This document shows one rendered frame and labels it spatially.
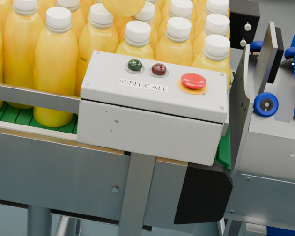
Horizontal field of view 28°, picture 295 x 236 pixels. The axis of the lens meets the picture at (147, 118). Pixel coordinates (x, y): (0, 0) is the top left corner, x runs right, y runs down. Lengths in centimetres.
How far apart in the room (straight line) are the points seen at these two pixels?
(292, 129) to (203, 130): 32
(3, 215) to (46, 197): 101
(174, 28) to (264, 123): 27
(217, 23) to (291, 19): 271
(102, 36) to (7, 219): 123
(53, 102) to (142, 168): 19
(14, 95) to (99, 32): 18
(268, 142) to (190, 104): 34
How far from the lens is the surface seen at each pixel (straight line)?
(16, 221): 208
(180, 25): 96
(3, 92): 100
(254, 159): 112
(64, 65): 96
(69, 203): 110
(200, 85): 81
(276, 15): 369
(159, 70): 83
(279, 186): 117
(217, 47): 92
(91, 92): 79
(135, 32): 92
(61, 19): 93
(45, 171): 106
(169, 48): 96
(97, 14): 95
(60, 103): 98
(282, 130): 110
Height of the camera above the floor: 155
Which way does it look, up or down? 37 degrees down
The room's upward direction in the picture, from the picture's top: 10 degrees clockwise
